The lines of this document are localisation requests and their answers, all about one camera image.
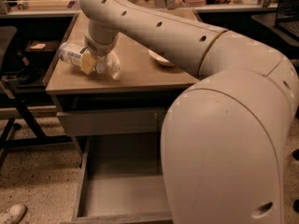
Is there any white sneaker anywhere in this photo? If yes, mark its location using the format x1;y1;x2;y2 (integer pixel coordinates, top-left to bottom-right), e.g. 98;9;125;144
0;203;27;224

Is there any white paper bowl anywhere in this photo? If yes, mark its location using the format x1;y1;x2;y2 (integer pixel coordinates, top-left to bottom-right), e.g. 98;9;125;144
148;49;174;67

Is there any grey open middle drawer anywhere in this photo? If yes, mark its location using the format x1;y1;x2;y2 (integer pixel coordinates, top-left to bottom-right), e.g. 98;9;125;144
71;133;173;224

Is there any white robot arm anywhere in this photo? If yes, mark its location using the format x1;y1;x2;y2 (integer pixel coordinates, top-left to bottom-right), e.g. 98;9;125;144
79;0;298;224

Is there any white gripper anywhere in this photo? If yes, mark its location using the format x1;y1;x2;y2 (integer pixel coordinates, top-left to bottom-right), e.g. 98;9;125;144
80;21;119;75

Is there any grey drawer cabinet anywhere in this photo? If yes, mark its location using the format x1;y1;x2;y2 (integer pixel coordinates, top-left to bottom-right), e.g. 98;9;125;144
42;8;204;161

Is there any black laptop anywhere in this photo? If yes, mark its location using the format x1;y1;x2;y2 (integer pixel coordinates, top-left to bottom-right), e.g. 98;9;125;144
275;0;299;40

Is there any black box with note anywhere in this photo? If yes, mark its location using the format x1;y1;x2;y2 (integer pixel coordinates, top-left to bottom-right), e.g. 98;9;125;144
25;40;60;53

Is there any blue plastic bottle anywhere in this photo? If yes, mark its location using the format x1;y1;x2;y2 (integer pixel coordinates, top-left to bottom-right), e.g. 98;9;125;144
59;42;121;80

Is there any grey top drawer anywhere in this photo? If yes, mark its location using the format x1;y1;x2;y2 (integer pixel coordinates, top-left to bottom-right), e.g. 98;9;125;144
57;107;165;136

